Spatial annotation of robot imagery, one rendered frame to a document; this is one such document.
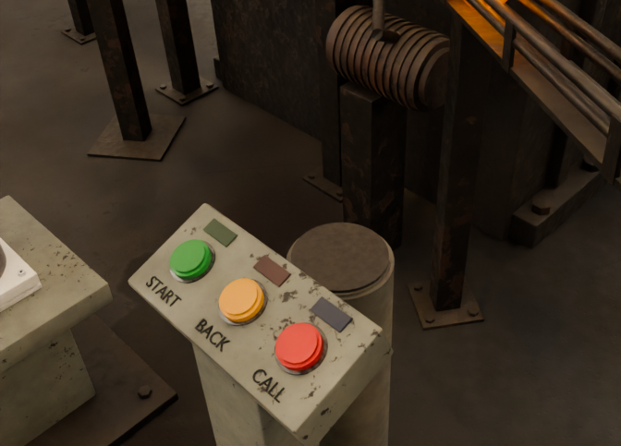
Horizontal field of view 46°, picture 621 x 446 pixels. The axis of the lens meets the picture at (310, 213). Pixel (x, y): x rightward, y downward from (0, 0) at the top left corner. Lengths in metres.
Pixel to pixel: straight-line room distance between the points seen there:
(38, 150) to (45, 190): 0.18
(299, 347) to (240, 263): 0.12
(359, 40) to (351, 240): 0.49
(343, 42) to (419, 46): 0.15
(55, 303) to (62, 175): 0.81
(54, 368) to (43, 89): 1.21
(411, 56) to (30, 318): 0.69
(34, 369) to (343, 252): 0.62
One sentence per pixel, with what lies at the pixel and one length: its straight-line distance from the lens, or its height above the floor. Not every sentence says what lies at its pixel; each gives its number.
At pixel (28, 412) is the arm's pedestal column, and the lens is 1.31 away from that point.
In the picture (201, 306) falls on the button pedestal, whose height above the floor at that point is 0.59.
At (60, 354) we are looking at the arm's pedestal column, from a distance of 1.26.
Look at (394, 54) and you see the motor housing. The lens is 1.19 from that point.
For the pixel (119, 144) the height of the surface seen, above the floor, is 0.01.
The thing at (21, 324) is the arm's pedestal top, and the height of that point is 0.30.
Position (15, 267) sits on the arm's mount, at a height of 0.33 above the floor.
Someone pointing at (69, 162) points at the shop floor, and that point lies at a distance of 1.96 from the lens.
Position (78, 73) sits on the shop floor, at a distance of 2.36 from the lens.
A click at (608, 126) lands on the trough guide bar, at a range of 0.69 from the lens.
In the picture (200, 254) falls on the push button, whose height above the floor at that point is 0.61.
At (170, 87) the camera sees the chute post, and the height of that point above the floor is 0.01.
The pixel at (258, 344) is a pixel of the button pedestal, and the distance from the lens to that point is 0.63.
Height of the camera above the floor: 1.08
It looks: 41 degrees down
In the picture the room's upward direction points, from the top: 4 degrees counter-clockwise
